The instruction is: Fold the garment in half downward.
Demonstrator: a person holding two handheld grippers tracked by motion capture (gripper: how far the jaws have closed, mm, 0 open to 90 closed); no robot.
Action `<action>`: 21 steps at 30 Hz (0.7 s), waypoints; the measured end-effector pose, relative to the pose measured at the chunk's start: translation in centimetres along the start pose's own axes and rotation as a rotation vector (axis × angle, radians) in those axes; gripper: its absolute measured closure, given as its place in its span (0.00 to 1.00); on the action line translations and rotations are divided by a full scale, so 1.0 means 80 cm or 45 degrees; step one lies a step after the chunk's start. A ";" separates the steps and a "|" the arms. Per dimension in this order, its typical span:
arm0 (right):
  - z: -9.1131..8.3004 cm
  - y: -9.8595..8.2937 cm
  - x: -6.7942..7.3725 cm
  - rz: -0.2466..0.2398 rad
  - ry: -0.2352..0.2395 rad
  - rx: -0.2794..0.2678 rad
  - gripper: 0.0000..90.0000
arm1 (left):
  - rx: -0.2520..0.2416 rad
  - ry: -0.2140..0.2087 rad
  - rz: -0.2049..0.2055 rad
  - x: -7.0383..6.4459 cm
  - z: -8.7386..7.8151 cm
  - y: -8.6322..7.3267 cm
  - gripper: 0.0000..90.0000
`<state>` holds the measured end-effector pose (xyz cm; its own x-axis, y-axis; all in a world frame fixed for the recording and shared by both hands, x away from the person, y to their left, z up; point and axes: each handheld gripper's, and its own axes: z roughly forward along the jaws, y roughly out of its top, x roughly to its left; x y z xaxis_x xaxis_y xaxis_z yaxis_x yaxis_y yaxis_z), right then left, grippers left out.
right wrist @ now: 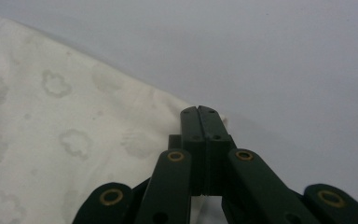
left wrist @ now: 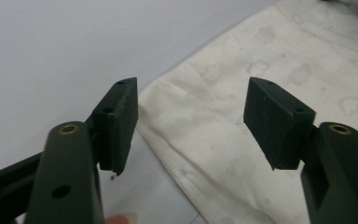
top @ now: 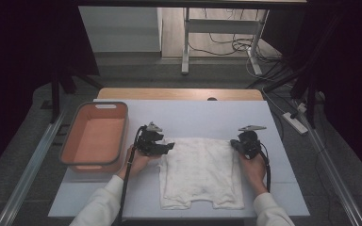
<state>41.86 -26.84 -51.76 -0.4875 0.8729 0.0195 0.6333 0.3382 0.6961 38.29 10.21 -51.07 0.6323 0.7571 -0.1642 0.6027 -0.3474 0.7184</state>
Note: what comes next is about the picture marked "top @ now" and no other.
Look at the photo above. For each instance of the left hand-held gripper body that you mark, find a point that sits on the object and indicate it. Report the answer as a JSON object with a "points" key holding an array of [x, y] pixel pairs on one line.
{"points": [[147, 142]]}

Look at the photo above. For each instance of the white metal desk frame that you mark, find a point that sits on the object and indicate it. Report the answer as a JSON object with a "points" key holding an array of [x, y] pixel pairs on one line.
{"points": [[223, 26]]}

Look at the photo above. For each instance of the white baby romper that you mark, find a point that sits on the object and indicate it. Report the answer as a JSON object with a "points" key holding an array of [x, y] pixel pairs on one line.
{"points": [[201, 172]]}

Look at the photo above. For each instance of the dark curtain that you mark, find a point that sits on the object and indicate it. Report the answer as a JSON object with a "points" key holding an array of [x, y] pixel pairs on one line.
{"points": [[19, 62], [352, 62]]}

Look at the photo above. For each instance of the black metal stand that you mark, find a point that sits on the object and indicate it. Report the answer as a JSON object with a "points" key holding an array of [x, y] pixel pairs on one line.
{"points": [[311, 103], [55, 94]]}

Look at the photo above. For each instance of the aluminium floor rail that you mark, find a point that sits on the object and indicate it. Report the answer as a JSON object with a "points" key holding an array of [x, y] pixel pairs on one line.
{"points": [[333, 175], [31, 169]]}

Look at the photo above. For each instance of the person's left hand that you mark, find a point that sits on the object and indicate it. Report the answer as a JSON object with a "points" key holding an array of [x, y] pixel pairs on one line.
{"points": [[135, 163]]}

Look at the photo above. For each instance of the orange plastic basket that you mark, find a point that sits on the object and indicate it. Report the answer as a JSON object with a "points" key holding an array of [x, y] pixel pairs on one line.
{"points": [[100, 132]]}

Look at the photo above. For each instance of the white plug adapter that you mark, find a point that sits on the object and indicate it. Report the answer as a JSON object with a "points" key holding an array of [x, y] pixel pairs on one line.
{"points": [[301, 108]]}

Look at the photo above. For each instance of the person's right hand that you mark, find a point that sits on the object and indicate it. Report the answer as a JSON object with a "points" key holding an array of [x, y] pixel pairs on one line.
{"points": [[254, 172]]}

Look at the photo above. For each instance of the white power strip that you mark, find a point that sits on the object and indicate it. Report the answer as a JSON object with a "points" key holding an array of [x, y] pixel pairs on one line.
{"points": [[294, 123]]}

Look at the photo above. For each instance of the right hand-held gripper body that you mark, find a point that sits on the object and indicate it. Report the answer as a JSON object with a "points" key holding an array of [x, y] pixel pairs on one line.
{"points": [[250, 144]]}

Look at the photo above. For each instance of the white board sheet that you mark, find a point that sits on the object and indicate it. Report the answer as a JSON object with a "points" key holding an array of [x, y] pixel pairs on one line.
{"points": [[201, 116]]}

